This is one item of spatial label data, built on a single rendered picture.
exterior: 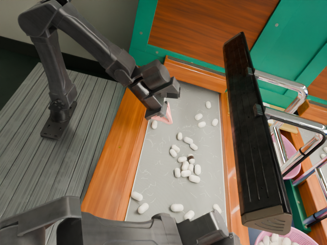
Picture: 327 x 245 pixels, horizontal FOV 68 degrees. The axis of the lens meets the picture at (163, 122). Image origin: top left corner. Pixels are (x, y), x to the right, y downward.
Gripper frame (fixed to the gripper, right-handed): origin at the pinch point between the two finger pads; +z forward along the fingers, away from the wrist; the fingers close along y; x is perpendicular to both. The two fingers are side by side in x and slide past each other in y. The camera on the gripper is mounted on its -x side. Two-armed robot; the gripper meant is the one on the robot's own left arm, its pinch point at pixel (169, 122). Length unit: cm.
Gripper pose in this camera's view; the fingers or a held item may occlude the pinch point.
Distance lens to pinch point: 84.6
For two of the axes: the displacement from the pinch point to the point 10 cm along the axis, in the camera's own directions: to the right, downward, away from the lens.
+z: 5.6, 6.4, 5.3
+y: 1.2, -7.0, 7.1
